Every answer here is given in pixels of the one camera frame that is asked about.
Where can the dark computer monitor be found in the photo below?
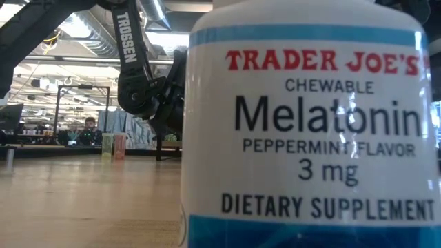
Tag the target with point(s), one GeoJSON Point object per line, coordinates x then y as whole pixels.
{"type": "Point", "coordinates": [10, 117]}

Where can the large silver ceiling duct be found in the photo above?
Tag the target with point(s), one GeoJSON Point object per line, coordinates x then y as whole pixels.
{"type": "Point", "coordinates": [93, 38]}

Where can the white melatonin supplement bottle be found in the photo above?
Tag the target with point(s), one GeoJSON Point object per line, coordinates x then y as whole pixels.
{"type": "Point", "coordinates": [310, 137]}

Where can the small silver ceiling duct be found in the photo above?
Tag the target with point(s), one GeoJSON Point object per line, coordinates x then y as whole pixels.
{"type": "Point", "coordinates": [155, 10]}

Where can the teal potted plant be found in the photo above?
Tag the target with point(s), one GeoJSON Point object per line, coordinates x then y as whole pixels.
{"type": "Point", "coordinates": [73, 136]}

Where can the pink translucent pill bottle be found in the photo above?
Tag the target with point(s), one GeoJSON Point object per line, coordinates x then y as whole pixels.
{"type": "Point", "coordinates": [120, 145]}

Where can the wooden shelf with black frame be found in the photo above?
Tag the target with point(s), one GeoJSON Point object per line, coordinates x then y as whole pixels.
{"type": "Point", "coordinates": [159, 148]}

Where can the bright display screen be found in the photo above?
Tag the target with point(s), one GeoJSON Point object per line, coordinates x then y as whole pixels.
{"type": "Point", "coordinates": [437, 120]}

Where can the black aluminium table frame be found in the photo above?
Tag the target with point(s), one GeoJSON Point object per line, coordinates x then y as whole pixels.
{"type": "Point", "coordinates": [69, 152]}

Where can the hanging blue white cloth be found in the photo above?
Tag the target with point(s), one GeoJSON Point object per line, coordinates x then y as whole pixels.
{"type": "Point", "coordinates": [138, 136]}

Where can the long ceiling light bar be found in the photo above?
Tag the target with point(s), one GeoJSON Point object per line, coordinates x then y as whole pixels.
{"type": "Point", "coordinates": [93, 59]}

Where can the person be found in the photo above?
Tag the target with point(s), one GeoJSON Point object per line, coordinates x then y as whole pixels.
{"type": "Point", "coordinates": [90, 131]}

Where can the small green plant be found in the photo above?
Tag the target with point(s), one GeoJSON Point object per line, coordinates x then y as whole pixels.
{"type": "Point", "coordinates": [170, 137]}

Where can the green translucent pill bottle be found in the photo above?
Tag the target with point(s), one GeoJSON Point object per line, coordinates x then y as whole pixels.
{"type": "Point", "coordinates": [107, 146]}

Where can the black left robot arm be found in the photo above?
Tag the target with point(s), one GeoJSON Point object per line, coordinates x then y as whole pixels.
{"type": "Point", "coordinates": [138, 93]}

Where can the silver metal post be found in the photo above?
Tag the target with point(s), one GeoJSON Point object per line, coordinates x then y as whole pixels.
{"type": "Point", "coordinates": [10, 160]}

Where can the black background rig frame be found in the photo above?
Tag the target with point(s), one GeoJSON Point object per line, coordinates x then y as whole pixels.
{"type": "Point", "coordinates": [82, 87]}

